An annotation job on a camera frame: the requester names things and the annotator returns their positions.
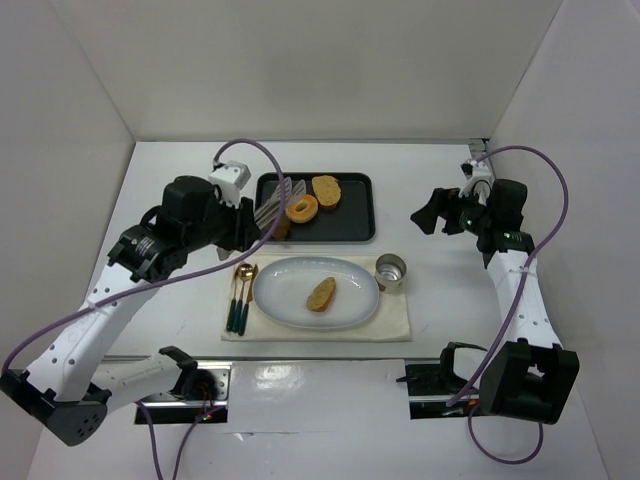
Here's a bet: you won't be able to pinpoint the round bread slice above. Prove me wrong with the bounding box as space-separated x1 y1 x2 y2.
311 175 342 209

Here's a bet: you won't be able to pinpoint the metal cup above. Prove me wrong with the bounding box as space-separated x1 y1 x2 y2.
374 253 407 293

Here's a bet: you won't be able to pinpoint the metal tongs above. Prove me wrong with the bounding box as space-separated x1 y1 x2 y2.
254 176 306 238

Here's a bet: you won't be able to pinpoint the dark brown bread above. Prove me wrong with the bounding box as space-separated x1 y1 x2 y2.
272 216 292 241

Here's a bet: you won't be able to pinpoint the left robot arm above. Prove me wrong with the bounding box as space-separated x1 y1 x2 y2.
1 167 260 446

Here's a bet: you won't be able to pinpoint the baguette bread slice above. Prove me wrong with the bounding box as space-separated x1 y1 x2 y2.
306 277 337 313

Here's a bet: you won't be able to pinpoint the light blue oval plate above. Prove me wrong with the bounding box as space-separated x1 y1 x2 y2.
253 256 379 330

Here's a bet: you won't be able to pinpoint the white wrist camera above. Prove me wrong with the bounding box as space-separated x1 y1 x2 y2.
208 160 251 208
458 159 494 202

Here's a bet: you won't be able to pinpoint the gold spoon green handle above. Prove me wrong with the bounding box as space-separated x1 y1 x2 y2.
231 263 254 333

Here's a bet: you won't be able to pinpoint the glazed bagel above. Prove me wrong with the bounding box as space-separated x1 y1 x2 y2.
285 194 319 224

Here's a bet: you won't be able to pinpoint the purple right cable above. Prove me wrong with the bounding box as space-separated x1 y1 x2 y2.
444 145 571 464

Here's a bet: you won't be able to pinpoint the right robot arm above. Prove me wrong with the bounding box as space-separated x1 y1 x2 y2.
411 180 579 425

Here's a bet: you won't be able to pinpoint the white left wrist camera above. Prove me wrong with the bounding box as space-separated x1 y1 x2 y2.
208 160 251 208

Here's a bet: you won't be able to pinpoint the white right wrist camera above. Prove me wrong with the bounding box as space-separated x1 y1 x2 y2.
458 159 494 202

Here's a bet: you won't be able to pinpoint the gold fork green handle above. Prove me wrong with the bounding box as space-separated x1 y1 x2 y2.
225 266 240 332

